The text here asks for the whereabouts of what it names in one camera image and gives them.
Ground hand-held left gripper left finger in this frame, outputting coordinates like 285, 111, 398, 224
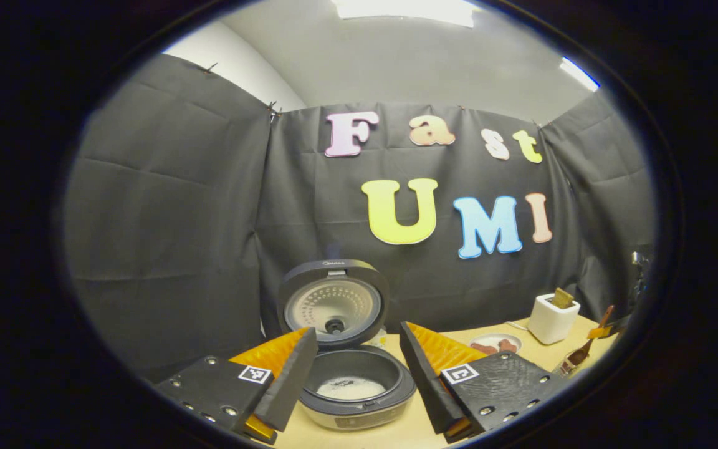
153, 327, 319, 445

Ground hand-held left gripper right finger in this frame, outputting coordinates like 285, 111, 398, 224
398, 321, 575, 445

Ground brown wooden spoon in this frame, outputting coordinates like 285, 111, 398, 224
563, 304, 616, 369

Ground white rice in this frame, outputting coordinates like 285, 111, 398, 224
317, 376, 386, 400

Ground black silver rice cooker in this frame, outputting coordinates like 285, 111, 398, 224
277, 259, 418, 431

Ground white toaster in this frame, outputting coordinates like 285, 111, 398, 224
527, 293, 582, 345

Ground white round plate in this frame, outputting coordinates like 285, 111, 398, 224
468, 333, 523, 356

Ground small ceiling light panel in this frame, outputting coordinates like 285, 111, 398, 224
560, 56, 601, 92

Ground large ceiling light panel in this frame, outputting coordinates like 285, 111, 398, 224
332, 0, 478, 29

